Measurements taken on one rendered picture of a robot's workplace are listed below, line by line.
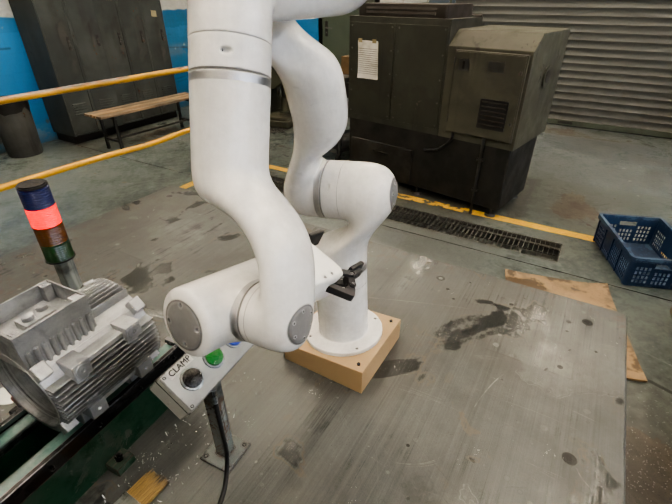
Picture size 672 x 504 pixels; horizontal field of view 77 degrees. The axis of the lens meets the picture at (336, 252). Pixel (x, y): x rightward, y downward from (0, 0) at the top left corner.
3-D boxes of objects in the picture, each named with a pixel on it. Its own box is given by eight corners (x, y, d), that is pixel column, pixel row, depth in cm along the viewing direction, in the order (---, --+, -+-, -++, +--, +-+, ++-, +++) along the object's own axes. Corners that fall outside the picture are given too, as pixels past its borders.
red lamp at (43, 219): (42, 232, 93) (35, 213, 90) (25, 226, 95) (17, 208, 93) (68, 220, 97) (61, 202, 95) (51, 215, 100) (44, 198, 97)
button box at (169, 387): (180, 421, 65) (192, 412, 62) (147, 389, 65) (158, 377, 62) (247, 349, 78) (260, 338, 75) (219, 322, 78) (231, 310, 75)
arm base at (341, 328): (325, 301, 116) (321, 241, 107) (392, 316, 108) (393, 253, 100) (290, 344, 101) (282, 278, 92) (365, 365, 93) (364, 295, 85)
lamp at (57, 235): (50, 249, 95) (42, 232, 93) (33, 243, 97) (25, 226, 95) (74, 237, 100) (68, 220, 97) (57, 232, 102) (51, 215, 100)
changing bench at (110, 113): (190, 124, 592) (184, 91, 569) (206, 127, 577) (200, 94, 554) (95, 151, 491) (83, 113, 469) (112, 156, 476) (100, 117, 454)
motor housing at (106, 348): (81, 449, 70) (39, 368, 60) (11, 407, 77) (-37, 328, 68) (170, 368, 86) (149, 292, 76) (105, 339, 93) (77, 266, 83)
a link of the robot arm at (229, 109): (338, 78, 45) (325, 343, 52) (231, 86, 54) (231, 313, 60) (284, 58, 38) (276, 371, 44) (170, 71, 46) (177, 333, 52)
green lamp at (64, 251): (56, 266, 97) (50, 249, 95) (40, 260, 100) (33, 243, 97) (80, 254, 102) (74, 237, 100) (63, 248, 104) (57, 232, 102)
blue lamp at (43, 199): (35, 213, 90) (27, 194, 88) (17, 208, 93) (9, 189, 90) (61, 202, 95) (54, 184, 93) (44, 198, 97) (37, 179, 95)
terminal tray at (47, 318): (31, 376, 64) (12, 341, 60) (-11, 354, 68) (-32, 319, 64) (100, 328, 73) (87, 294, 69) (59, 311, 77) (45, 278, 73)
